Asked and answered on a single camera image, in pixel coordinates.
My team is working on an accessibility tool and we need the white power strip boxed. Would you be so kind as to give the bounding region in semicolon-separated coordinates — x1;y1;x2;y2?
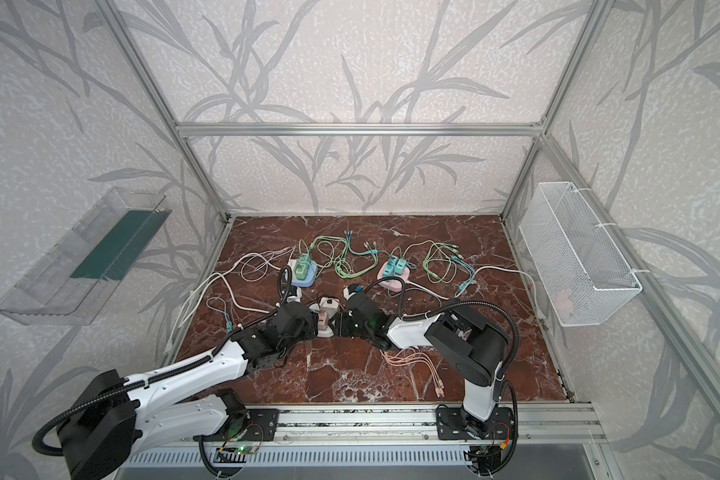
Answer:
309;297;340;338

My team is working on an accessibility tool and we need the pink plug adapter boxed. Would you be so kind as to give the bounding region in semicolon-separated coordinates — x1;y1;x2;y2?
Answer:
318;310;331;332

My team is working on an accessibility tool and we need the white charger adapter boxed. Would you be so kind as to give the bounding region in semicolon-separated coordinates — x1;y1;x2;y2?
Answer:
319;297;340;312

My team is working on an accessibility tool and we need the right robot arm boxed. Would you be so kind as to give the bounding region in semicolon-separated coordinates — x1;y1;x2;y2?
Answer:
318;291;520;441

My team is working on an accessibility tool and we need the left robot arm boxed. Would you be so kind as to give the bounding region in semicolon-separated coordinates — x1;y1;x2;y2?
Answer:
32;302;318;479

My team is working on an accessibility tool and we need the pink power strip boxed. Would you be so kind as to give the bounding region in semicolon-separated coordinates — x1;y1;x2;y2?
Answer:
377;263;409;293

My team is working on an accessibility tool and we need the blue power strip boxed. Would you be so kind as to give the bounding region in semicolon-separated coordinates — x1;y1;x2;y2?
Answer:
288;253;318;288

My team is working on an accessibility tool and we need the pink charging cable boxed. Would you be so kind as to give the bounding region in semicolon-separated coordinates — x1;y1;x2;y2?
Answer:
380;349;448;400

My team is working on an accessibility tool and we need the teal charging cable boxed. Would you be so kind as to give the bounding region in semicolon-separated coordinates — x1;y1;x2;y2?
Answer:
205;295;235;334

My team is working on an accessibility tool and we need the green charging cable bundle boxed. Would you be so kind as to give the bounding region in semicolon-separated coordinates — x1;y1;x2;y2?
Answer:
298;230;380;281

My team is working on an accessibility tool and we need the white power cord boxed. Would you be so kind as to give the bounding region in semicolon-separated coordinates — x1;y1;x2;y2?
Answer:
164;248;295;355

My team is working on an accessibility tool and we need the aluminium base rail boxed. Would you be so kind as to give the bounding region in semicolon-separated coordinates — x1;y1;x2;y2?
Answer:
132;402;606;453

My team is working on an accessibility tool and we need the clear plastic wall bin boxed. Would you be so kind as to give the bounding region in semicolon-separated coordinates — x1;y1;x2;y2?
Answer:
0;187;171;326

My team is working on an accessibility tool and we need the white wire mesh basket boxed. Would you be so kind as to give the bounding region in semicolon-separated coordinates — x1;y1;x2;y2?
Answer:
520;182;642;327

